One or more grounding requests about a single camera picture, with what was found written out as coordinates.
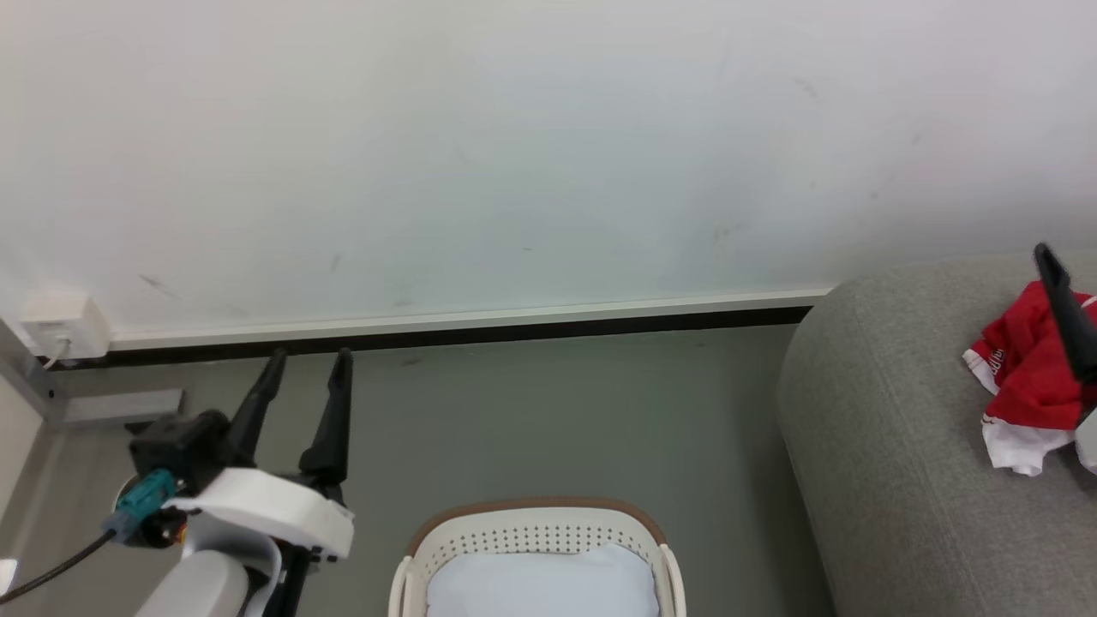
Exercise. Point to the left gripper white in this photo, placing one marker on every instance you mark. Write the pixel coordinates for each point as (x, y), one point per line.
(274, 506)

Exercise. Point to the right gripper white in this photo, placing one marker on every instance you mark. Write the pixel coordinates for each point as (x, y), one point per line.
(1089, 441)

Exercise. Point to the red and white jersey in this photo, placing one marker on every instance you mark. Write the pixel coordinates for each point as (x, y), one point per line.
(1024, 360)

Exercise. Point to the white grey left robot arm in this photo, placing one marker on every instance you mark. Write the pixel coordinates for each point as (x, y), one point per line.
(201, 587)

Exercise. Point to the grey fabric sofa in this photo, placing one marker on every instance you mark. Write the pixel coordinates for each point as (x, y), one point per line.
(891, 446)

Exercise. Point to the black baseboard strip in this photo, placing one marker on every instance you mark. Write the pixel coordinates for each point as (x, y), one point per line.
(514, 332)

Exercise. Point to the cream plastic laundry basket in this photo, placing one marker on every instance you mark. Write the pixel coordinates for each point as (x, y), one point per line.
(531, 527)

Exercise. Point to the white cloth in basket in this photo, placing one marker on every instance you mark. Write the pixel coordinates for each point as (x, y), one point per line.
(540, 583)

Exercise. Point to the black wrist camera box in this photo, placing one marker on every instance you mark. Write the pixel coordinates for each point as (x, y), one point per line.
(176, 450)

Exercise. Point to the grey metal partition frame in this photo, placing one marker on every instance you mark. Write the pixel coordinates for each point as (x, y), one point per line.
(111, 407)

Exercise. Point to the white wall trim strip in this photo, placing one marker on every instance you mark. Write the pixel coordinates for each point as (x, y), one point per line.
(471, 317)

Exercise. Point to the white wall socket box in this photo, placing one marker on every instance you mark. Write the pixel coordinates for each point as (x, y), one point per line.
(64, 321)

